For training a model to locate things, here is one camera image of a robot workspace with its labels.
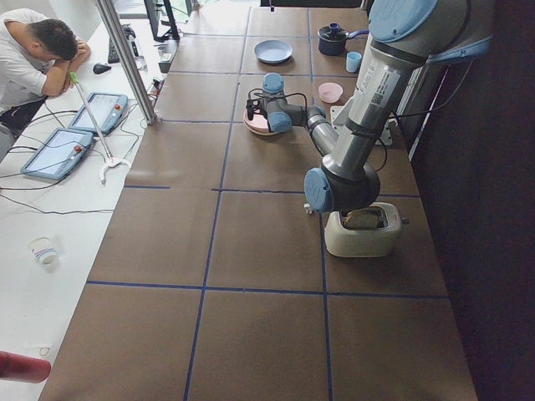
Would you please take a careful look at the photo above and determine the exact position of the dark blue pot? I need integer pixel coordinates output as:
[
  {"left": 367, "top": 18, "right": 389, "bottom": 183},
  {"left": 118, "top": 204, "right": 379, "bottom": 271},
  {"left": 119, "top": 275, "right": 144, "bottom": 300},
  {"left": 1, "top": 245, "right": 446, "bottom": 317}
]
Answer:
[{"left": 318, "top": 23, "right": 369, "bottom": 56}]

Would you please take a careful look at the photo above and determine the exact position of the black keyboard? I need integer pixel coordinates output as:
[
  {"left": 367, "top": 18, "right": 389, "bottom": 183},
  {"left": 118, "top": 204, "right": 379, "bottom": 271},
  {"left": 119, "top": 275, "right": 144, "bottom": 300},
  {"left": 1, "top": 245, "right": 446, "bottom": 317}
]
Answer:
[{"left": 107, "top": 38, "right": 120, "bottom": 64}]

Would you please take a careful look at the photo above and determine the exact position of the white reacher grabber stick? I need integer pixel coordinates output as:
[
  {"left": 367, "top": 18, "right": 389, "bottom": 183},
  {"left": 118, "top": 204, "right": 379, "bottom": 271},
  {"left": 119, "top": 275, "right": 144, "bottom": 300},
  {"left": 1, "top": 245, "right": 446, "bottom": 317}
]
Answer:
[{"left": 69, "top": 72, "right": 131, "bottom": 185}]

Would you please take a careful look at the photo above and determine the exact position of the cream toaster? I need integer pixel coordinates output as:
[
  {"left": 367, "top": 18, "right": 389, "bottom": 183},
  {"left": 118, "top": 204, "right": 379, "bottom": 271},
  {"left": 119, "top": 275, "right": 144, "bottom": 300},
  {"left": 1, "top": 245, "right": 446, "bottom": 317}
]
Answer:
[{"left": 324, "top": 202, "right": 404, "bottom": 257}]

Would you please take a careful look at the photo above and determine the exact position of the black computer mouse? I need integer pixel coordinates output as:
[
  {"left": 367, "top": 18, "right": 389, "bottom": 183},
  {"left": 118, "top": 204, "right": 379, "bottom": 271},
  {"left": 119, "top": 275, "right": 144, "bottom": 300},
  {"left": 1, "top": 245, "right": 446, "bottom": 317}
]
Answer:
[{"left": 93, "top": 63, "right": 111, "bottom": 75}]

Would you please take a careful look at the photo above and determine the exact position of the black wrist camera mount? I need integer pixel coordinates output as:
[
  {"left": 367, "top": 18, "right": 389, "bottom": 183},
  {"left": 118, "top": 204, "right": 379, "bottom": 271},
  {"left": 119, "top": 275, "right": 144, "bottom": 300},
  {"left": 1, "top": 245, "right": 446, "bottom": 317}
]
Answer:
[{"left": 246, "top": 99, "right": 262, "bottom": 121}]

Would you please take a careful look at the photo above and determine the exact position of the pink bowl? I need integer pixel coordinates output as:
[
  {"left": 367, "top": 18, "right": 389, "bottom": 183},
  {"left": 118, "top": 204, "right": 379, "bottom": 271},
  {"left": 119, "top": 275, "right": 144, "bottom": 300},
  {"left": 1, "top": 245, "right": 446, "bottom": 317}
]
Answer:
[{"left": 318, "top": 82, "right": 344, "bottom": 104}]

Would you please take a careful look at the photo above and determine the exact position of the teach pendant tablet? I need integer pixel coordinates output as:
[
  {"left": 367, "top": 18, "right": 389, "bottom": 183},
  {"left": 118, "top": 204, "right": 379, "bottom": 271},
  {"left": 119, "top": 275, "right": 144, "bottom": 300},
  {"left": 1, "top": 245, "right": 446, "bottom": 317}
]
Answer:
[
  {"left": 69, "top": 92, "right": 129, "bottom": 136},
  {"left": 20, "top": 129, "right": 94, "bottom": 180}
]

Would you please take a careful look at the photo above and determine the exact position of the bread slice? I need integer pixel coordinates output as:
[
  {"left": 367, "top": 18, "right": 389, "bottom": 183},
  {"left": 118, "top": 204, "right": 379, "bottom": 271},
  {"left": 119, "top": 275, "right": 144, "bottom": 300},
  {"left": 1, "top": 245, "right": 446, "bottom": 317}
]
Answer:
[{"left": 344, "top": 209, "right": 381, "bottom": 230}]

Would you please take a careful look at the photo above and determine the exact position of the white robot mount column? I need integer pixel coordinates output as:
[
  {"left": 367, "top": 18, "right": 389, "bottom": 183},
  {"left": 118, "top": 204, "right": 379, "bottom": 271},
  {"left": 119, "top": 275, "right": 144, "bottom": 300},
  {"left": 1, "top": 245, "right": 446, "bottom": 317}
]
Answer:
[{"left": 331, "top": 89, "right": 399, "bottom": 145}]

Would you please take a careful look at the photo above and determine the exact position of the aluminium frame post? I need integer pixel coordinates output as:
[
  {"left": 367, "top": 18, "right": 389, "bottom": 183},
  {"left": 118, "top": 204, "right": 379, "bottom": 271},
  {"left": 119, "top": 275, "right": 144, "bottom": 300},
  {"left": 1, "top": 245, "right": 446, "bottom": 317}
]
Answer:
[{"left": 95, "top": 0, "right": 156, "bottom": 125}]

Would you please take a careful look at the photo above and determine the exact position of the near teach pendant tablet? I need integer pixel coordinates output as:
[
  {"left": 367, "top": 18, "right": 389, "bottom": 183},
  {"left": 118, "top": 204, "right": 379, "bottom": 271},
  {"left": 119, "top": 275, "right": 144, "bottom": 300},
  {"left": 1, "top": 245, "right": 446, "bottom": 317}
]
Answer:
[{"left": 20, "top": 129, "right": 94, "bottom": 180}]

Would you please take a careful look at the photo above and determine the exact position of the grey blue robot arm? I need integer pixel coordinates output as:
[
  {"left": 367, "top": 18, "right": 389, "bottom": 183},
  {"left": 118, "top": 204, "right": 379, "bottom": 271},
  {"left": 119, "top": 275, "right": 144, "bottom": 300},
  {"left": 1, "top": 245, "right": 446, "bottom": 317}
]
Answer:
[{"left": 259, "top": 1, "right": 495, "bottom": 212}]

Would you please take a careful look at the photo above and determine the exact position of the paper cup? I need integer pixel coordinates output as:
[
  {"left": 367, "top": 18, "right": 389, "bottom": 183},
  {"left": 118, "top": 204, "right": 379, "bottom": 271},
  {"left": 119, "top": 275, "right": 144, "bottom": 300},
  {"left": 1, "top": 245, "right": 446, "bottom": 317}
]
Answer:
[{"left": 28, "top": 236, "right": 58, "bottom": 267}]

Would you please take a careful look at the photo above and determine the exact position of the red cylinder object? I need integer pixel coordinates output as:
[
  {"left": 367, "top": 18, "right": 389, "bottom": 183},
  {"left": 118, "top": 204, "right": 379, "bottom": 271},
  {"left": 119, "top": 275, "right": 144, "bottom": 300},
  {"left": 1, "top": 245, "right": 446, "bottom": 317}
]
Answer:
[{"left": 0, "top": 351, "right": 51, "bottom": 383}]

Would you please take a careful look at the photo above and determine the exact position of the light blue cup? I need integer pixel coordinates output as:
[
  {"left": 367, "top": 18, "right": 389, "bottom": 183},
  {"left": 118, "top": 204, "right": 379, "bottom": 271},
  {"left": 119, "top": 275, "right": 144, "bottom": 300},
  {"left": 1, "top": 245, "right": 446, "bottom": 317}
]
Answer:
[{"left": 345, "top": 51, "right": 362, "bottom": 73}]

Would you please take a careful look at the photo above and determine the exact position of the man in white shirt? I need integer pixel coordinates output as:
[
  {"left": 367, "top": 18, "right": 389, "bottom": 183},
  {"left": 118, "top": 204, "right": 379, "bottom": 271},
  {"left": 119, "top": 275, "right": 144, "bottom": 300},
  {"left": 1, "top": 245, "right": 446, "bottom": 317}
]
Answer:
[{"left": 1, "top": 8, "right": 91, "bottom": 131}]

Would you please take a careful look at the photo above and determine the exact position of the white power plug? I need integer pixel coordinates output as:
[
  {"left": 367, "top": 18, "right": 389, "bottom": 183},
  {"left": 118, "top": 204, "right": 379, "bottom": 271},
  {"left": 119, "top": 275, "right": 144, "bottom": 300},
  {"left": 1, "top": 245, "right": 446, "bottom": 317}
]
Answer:
[{"left": 303, "top": 203, "right": 314, "bottom": 215}]

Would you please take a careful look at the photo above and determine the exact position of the pink plate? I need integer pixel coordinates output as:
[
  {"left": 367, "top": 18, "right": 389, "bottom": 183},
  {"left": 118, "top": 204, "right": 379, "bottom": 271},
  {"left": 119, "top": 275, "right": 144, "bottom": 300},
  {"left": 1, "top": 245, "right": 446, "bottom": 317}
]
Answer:
[{"left": 243, "top": 110, "right": 275, "bottom": 136}]

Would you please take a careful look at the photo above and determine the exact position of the black monitor stand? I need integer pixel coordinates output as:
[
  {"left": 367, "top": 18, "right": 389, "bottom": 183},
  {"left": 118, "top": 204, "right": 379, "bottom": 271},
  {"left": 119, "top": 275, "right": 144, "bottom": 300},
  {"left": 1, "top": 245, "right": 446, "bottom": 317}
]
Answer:
[{"left": 144, "top": 0, "right": 181, "bottom": 43}]

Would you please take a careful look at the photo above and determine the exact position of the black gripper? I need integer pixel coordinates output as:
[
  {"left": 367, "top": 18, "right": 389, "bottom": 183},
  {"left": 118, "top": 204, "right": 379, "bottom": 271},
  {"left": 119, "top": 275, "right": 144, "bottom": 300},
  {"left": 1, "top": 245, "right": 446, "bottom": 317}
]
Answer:
[{"left": 260, "top": 98, "right": 276, "bottom": 119}]

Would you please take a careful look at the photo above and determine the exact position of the far teach pendant tablet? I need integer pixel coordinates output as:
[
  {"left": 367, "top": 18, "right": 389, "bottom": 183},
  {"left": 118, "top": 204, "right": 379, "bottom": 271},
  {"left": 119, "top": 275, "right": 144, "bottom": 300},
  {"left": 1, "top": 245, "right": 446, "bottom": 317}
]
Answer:
[{"left": 69, "top": 92, "right": 129, "bottom": 136}]

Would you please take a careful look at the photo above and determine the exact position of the blue plate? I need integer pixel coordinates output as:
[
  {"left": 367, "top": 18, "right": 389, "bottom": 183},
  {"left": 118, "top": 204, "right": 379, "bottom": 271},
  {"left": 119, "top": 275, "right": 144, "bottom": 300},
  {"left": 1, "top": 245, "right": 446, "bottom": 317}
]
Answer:
[{"left": 254, "top": 39, "right": 293, "bottom": 64}]

